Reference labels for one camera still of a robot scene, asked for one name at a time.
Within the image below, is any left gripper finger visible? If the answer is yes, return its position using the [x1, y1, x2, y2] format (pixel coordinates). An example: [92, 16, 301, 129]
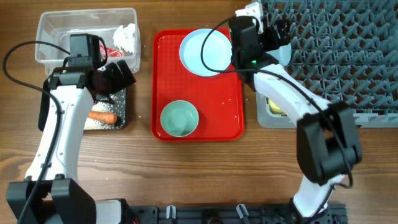
[106, 63, 126, 92]
[117, 60, 136, 87]

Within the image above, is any light blue bowl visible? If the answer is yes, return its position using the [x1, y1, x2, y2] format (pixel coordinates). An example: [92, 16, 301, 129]
[267, 43, 292, 67]

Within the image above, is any red snack wrapper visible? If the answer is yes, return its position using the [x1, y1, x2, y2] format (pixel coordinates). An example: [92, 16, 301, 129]
[100, 45, 127, 58]

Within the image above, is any orange carrot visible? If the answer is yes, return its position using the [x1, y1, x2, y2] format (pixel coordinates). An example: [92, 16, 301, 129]
[88, 111, 118, 125]

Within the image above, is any white napkin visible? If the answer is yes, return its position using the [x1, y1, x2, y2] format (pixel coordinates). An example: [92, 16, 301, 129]
[113, 23, 136, 54]

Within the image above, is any white rice pile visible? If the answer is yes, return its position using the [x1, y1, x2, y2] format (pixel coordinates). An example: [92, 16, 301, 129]
[85, 88, 127, 130]

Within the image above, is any light blue plate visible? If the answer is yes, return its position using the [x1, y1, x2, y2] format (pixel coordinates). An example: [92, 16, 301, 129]
[179, 29, 232, 77]

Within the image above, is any green bowl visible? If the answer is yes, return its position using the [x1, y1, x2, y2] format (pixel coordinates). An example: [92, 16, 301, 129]
[160, 100, 199, 138]

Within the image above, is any yellow cup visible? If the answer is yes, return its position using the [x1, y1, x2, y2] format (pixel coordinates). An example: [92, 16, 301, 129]
[268, 99, 285, 116]

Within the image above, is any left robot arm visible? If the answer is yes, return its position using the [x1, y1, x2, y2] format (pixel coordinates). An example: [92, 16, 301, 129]
[6, 34, 139, 223]

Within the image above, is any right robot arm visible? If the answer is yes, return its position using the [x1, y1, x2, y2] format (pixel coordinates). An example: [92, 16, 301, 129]
[228, 16, 363, 223]

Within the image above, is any grey dishwasher rack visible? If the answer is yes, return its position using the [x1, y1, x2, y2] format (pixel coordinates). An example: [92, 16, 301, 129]
[262, 0, 397, 128]

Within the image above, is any black tray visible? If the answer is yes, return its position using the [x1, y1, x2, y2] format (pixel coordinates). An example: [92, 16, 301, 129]
[38, 94, 114, 131]

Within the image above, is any clear plastic bin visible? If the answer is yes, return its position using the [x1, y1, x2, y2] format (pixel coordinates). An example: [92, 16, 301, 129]
[36, 7, 141, 73]

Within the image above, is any red serving tray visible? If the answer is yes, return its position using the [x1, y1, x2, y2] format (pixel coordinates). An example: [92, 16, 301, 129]
[150, 29, 244, 142]

